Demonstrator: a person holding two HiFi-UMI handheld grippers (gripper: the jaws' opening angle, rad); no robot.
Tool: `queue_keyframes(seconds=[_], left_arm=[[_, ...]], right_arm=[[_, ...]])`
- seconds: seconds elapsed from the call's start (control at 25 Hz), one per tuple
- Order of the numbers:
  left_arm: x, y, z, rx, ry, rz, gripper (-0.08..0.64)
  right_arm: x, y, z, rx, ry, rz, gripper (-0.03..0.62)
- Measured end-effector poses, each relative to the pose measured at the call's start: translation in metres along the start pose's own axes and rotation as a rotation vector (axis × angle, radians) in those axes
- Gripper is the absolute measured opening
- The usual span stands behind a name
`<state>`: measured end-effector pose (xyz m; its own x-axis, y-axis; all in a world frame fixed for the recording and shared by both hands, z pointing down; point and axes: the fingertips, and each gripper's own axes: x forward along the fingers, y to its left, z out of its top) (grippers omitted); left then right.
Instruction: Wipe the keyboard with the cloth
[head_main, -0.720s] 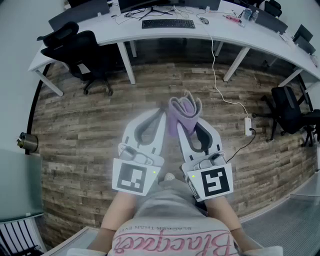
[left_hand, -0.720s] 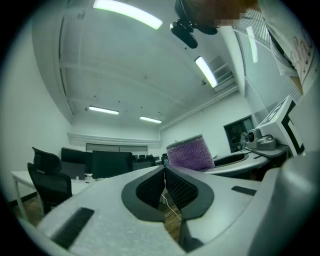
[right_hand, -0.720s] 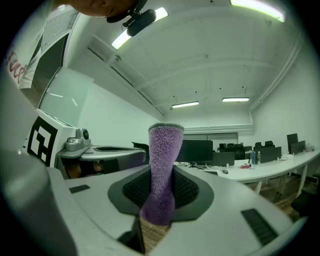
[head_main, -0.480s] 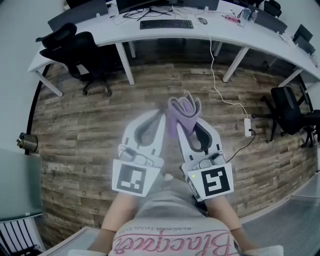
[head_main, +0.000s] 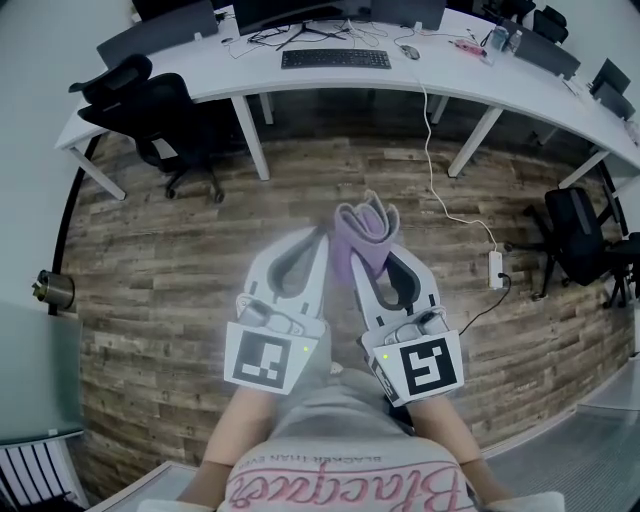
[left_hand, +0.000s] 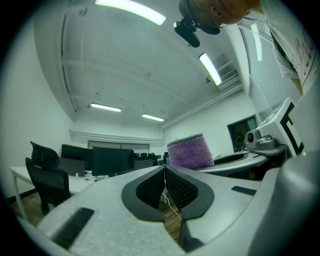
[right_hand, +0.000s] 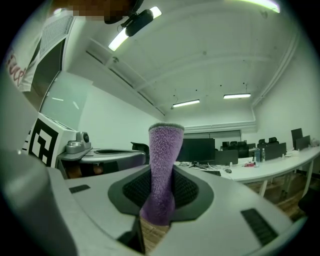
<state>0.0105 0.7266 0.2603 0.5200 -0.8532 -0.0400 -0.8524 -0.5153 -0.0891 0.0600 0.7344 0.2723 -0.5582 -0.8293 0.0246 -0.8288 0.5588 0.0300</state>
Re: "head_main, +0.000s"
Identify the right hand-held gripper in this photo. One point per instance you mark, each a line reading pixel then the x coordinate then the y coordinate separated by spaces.
pixel 430 372

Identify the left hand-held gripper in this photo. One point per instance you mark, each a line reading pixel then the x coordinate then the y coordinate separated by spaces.
pixel 260 357

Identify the purple cloth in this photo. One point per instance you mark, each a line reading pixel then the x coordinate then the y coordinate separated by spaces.
pixel 362 230

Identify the black keyboard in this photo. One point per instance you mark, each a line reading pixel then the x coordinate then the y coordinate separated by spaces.
pixel 335 59

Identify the person's right forearm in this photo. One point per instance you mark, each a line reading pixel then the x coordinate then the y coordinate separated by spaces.
pixel 440 430

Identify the person's left forearm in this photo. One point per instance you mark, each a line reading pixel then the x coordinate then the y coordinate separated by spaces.
pixel 242 425

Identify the person's white shoe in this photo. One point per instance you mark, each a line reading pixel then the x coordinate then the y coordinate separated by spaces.
pixel 336 367

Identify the white power strip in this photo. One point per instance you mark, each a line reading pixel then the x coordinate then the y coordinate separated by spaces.
pixel 496 270

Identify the white desk leg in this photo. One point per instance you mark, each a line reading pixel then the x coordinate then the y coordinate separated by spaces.
pixel 252 140
pixel 472 145
pixel 100 175
pixel 585 170

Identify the grey shirt with pink print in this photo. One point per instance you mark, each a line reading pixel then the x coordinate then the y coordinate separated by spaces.
pixel 340 450

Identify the black mesh office chair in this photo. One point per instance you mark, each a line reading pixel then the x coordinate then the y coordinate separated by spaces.
pixel 625 270
pixel 150 115
pixel 575 235

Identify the metal cylinder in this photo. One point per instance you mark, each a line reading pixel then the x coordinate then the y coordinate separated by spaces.
pixel 55 290

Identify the grey computer mouse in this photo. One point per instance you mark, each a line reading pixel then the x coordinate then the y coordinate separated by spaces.
pixel 410 51

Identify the black monitor stand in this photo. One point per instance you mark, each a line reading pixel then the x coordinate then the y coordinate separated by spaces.
pixel 307 30

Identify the pink small device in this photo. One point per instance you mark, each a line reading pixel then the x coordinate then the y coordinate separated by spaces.
pixel 470 46

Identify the frosted glass door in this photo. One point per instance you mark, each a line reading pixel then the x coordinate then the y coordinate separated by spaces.
pixel 37 370

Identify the curved black monitor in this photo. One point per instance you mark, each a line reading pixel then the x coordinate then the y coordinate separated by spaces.
pixel 300 12

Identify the clear water bottle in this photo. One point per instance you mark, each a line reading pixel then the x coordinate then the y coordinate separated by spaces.
pixel 515 41

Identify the white slatted panel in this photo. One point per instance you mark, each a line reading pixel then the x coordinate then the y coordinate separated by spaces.
pixel 30 475

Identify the black metal post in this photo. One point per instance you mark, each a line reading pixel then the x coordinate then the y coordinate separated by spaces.
pixel 67 220

